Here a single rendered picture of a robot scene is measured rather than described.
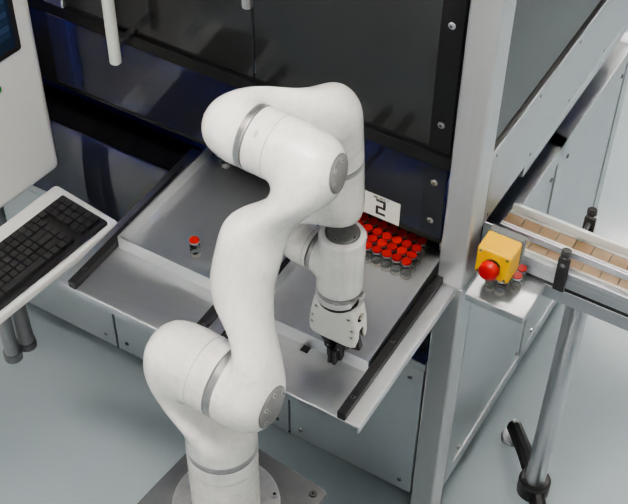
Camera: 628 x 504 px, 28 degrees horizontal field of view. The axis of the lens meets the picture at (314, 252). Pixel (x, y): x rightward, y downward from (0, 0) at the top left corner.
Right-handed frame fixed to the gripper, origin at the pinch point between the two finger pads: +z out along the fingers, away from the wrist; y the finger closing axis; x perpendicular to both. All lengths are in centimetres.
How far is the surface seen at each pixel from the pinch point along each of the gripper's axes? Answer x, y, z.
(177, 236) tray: -12.6, 45.4, 3.6
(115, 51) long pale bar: -22, 65, -30
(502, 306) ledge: -30.5, -21.0, 3.2
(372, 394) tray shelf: 2.1, -9.5, 4.2
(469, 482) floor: -49, -16, 91
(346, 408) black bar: 8.9, -7.6, 2.4
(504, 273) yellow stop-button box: -28.8, -20.7, -7.6
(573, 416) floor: -83, -31, 90
